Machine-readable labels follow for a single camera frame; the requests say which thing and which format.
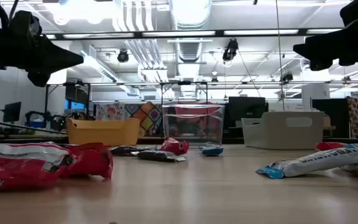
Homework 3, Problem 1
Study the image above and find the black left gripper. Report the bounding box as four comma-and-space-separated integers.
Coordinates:
0, 30, 85, 88

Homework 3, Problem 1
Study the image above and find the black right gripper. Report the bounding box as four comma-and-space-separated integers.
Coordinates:
293, 24, 358, 72

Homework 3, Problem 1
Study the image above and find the black Hershey's candy bar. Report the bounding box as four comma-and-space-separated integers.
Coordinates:
109, 144, 142, 157
132, 150, 187, 163

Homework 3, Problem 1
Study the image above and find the thin grey hanging pole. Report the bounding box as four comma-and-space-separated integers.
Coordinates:
274, 0, 285, 111

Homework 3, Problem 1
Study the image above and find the black partition panel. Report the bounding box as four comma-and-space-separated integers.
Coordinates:
311, 98, 351, 139

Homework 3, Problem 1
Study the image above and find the small black monitor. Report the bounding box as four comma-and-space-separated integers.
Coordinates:
2, 101, 22, 123

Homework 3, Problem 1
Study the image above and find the floral print cloth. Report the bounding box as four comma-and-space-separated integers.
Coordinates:
95, 102, 127, 121

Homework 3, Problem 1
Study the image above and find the yellow plastic bin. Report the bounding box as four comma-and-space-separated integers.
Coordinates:
66, 117, 141, 147

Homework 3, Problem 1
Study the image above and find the light grey plastic bin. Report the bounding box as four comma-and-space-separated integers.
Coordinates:
241, 111, 325, 151

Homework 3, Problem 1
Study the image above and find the black overhead light bar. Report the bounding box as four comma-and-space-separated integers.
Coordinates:
44, 27, 344, 40

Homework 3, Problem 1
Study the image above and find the colourful patchwork quilt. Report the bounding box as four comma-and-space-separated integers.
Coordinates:
124, 101, 164, 137

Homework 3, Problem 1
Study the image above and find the clear plastic bin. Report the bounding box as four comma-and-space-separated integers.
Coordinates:
162, 104, 226, 149

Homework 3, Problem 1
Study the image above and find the dark wall screen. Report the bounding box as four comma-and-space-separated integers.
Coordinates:
63, 82, 90, 110

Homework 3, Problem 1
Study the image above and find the black background rig frame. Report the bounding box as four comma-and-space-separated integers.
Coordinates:
44, 81, 209, 138

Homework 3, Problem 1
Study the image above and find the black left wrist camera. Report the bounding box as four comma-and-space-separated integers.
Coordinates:
9, 10, 42, 37

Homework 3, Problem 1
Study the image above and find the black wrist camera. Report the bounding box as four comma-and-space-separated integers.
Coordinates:
9, 10, 42, 37
339, 0, 358, 27

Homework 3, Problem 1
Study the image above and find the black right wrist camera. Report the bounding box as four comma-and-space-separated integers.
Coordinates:
339, 0, 358, 27

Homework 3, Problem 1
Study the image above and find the black aluminium table frame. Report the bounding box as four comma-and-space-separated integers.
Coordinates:
0, 135, 358, 146

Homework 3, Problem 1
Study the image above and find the silver ventilation duct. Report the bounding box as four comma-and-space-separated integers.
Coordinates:
168, 0, 213, 63

